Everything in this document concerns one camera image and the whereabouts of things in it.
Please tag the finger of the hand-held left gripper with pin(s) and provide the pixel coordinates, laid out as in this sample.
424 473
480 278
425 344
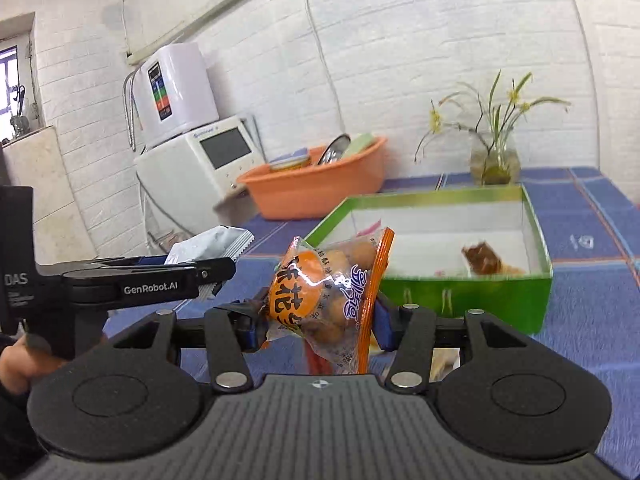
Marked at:
150 260
150 287

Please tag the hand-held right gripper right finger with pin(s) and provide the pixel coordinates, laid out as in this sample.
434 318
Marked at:
383 327

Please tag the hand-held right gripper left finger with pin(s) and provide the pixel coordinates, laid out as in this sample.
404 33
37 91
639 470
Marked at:
250 336

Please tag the white snack packet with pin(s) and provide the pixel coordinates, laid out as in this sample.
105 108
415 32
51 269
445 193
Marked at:
210 245

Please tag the orange snack packet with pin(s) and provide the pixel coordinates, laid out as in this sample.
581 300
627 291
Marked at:
325 300

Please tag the green cardboard box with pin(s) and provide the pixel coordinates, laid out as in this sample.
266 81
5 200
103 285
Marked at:
480 295

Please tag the person's left hand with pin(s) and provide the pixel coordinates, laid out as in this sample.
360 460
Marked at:
20 366

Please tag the beige marble slab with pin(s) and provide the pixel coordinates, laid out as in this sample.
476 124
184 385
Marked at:
40 185

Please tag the white appliance with screen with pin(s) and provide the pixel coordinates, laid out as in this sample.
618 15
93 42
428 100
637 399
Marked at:
180 180

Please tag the brown snack piece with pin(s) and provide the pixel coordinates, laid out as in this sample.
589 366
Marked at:
482 259

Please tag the orange plastic basin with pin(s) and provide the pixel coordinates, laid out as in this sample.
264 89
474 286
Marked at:
310 192

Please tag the window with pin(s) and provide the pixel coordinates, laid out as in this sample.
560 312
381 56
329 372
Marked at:
7 90

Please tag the white water purifier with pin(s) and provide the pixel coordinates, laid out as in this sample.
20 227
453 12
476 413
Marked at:
185 90

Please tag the green sponge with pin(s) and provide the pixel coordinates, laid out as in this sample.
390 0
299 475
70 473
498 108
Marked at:
357 145

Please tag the metal pot lid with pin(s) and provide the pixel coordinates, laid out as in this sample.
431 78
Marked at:
332 150

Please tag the glass vase with plant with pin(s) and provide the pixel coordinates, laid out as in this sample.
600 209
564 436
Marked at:
492 157

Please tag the blue checked tablecloth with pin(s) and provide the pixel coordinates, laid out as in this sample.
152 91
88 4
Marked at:
590 320

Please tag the white wall conduit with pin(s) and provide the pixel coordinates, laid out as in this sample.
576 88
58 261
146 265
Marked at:
200 23

